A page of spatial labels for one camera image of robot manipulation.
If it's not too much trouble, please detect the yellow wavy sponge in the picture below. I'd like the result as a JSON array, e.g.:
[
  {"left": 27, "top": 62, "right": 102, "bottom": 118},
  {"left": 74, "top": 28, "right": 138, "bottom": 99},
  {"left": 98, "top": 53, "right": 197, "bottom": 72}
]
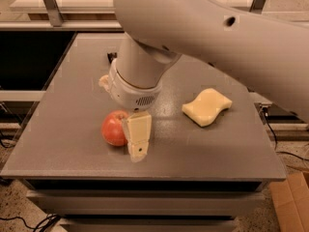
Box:
[{"left": 182, "top": 88, "right": 233, "bottom": 127}]

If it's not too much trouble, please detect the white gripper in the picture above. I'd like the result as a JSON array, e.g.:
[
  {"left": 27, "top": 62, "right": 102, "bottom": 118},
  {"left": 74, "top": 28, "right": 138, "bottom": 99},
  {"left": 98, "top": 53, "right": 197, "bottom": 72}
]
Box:
[{"left": 98, "top": 59, "right": 162, "bottom": 162}]

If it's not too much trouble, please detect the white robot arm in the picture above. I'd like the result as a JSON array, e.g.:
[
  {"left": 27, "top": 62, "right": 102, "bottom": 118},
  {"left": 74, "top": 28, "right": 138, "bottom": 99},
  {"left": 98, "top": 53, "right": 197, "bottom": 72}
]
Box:
[{"left": 100, "top": 0, "right": 309, "bottom": 161}]

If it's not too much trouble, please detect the red apple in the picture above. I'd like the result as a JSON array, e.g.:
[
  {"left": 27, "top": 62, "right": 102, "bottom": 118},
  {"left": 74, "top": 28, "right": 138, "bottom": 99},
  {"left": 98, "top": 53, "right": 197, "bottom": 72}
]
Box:
[{"left": 101, "top": 110, "right": 128, "bottom": 147}]

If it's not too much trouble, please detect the black floor cable left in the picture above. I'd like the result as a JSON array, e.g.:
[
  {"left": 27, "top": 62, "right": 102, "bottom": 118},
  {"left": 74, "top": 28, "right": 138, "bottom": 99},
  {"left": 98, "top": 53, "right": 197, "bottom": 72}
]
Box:
[{"left": 0, "top": 214, "right": 62, "bottom": 232}]

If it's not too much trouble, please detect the metal frame rail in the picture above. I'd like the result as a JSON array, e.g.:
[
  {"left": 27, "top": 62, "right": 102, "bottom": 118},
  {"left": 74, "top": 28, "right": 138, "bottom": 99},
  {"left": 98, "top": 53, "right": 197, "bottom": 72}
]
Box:
[{"left": 0, "top": 0, "right": 309, "bottom": 32}]

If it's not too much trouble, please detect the brown cardboard box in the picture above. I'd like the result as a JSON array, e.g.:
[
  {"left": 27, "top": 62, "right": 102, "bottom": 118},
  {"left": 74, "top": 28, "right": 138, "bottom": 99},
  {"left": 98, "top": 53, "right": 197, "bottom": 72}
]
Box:
[{"left": 269, "top": 172, "right": 309, "bottom": 232}]

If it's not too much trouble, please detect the black cable right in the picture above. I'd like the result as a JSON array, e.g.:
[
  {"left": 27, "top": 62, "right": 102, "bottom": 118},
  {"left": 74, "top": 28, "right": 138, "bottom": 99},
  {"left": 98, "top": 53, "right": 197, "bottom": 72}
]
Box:
[{"left": 261, "top": 105, "right": 309, "bottom": 172}]

